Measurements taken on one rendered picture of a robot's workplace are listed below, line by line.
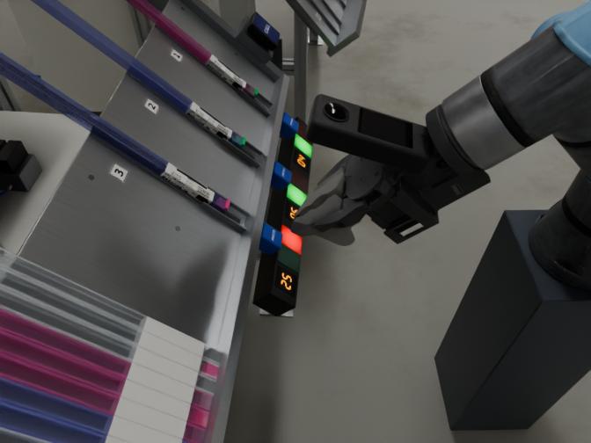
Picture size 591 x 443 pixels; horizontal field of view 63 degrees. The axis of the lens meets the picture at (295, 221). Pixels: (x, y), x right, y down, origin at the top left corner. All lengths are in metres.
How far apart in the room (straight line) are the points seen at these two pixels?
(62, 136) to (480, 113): 0.70
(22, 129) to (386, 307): 0.95
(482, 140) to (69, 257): 0.35
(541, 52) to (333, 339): 0.99
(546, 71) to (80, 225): 0.39
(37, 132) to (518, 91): 0.77
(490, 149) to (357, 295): 0.98
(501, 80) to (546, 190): 1.41
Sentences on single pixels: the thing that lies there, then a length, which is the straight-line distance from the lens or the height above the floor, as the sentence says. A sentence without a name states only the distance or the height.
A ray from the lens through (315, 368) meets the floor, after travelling 1.26.
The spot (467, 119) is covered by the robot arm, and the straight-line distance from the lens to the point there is 0.43.
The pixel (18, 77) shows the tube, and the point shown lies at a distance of 0.51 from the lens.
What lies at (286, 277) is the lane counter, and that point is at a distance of 0.59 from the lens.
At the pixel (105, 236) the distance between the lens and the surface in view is 0.46.
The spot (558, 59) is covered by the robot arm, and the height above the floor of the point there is 0.96.
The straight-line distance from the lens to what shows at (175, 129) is 0.58.
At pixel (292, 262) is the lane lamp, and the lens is 0.61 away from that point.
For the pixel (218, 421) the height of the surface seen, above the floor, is 0.73.
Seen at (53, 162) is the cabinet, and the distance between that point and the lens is 0.88.
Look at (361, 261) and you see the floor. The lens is 1.44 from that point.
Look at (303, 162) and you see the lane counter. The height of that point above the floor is 0.66.
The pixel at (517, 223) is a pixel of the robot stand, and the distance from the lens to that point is 0.87.
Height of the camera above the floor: 1.14
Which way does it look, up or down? 48 degrees down
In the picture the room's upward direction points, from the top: straight up
